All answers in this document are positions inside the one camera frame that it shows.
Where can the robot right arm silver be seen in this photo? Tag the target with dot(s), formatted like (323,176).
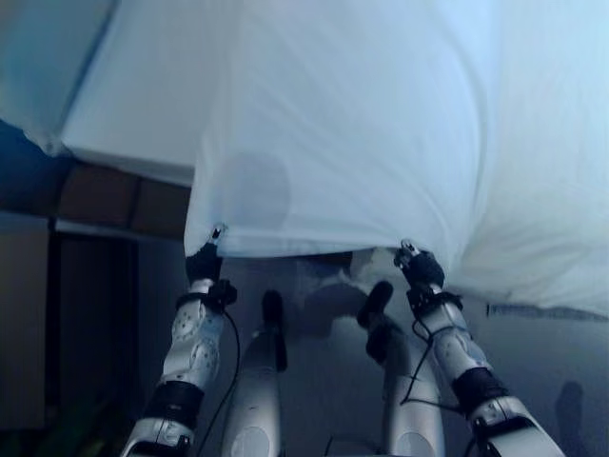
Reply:
(459,343)

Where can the brown wooden bed frame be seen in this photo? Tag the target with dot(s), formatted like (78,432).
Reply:
(109,195)

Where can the robot left leg silver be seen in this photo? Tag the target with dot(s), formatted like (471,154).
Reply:
(257,381)

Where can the robot right leg silver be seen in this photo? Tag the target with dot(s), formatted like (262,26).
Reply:
(404,395)

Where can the white bed sheet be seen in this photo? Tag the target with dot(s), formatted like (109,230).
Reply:
(361,124)

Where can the robot left arm silver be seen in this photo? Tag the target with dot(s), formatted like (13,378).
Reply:
(190,343)

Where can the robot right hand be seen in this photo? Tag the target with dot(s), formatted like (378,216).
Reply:
(425,270)

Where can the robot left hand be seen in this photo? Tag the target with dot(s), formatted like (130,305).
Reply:
(203,266)

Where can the white mattress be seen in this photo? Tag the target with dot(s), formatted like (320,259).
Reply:
(138,119)

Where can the robot leg silver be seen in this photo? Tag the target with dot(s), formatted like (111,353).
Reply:
(404,395)
(257,381)

